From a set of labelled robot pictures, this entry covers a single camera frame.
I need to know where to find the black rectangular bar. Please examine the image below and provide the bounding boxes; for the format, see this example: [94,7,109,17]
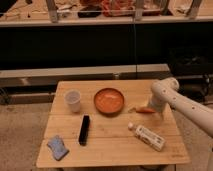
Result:
[78,115,90,146]

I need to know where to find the wooden table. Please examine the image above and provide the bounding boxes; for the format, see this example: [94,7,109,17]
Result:
[36,80,190,168]

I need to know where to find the blue sponge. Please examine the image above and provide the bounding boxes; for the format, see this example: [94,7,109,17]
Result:
[47,135,69,161]

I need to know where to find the white ceramic cup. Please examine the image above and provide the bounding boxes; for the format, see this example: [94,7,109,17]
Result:
[64,90,81,113]

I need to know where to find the orange bowl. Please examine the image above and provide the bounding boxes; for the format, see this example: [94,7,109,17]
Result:
[94,88,125,115]

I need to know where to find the orange pepper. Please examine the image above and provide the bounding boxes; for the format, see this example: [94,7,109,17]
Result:
[128,107,156,114]

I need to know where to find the white plastic bottle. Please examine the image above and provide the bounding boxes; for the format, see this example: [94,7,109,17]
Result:
[128,122,165,151]

